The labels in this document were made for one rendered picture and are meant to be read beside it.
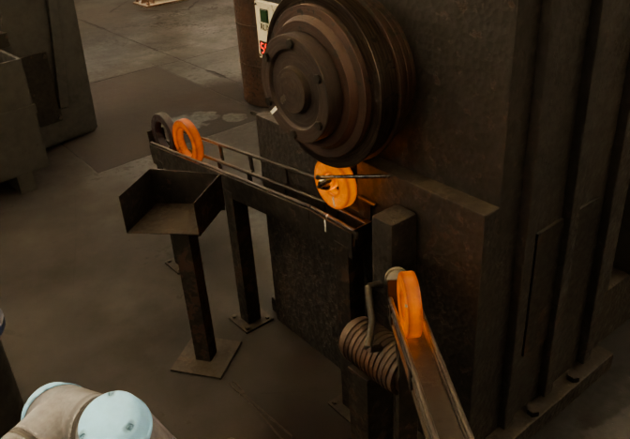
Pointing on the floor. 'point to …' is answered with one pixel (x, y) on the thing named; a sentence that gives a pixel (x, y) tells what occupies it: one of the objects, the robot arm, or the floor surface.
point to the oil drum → (247, 35)
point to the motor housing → (370, 380)
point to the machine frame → (485, 177)
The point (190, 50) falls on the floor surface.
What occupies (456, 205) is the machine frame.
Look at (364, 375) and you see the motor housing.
